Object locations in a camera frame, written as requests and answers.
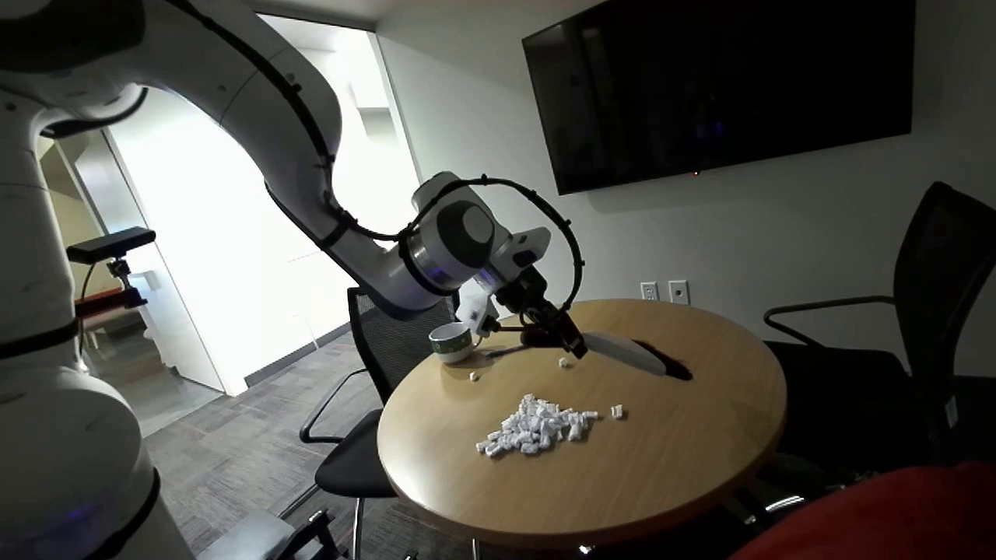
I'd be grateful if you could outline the small dark bowl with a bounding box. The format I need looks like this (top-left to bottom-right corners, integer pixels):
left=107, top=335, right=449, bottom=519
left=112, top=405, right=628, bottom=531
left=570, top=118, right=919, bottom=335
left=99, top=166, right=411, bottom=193
left=427, top=321, right=484, bottom=368

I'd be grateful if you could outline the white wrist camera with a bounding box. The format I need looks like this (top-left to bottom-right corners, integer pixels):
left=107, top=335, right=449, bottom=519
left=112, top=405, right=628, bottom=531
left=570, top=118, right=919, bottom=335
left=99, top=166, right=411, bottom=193
left=507, top=224, right=556, bottom=263

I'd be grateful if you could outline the black mesh office chair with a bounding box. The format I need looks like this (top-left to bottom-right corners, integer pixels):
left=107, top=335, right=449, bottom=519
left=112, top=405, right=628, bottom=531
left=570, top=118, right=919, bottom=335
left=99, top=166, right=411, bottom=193
left=764, top=181, right=996, bottom=493
left=279, top=284, right=466, bottom=560

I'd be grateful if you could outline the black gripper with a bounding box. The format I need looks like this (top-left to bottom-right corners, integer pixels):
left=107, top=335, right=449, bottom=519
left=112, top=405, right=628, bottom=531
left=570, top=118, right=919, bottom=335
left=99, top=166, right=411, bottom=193
left=492, top=258, right=591, bottom=360

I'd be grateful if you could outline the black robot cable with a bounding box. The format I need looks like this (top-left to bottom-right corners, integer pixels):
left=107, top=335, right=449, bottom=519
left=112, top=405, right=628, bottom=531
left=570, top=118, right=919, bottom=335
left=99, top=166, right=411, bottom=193
left=400, top=172, right=590, bottom=314

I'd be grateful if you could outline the black wall television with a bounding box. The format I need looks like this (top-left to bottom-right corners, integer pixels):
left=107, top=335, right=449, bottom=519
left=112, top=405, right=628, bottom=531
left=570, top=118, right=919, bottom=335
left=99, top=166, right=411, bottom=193
left=521, top=0, right=923, bottom=199

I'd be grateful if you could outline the black camera on stand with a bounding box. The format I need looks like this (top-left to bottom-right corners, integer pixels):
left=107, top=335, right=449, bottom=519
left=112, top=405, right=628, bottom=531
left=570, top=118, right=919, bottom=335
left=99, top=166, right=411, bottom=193
left=64, top=224, right=160, bottom=323

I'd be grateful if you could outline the pile of white pieces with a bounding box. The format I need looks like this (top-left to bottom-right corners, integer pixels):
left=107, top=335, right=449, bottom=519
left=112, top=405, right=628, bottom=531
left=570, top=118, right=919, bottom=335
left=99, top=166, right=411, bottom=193
left=473, top=391, right=605, bottom=461

